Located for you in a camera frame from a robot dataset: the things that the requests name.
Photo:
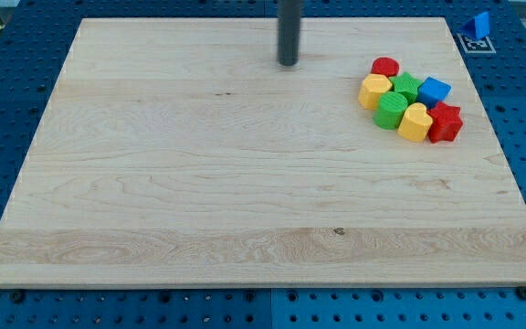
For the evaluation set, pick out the green star block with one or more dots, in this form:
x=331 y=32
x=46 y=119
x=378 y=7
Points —
x=407 y=86

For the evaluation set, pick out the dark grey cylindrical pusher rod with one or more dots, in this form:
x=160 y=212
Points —
x=289 y=18

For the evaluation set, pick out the green cylinder block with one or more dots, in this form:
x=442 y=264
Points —
x=390 y=110

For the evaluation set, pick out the yellow heart block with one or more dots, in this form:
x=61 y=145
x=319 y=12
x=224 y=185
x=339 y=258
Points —
x=415 y=123

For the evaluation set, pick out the blue cube block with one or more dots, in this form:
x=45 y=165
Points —
x=432 y=91

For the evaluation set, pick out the red star block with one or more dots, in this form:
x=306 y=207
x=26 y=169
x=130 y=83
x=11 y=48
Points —
x=446 y=124

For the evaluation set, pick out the yellow pentagon block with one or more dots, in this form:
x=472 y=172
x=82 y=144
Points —
x=372 y=88

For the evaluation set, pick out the black white fiducial tag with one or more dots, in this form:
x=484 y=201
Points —
x=480 y=46

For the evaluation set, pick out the blue triangular block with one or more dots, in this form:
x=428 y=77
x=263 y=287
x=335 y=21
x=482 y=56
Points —
x=477 y=27

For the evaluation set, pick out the red circle block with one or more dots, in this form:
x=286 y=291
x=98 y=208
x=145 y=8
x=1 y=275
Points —
x=386 y=66

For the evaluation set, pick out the light wooden board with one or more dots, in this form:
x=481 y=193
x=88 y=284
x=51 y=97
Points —
x=176 y=153

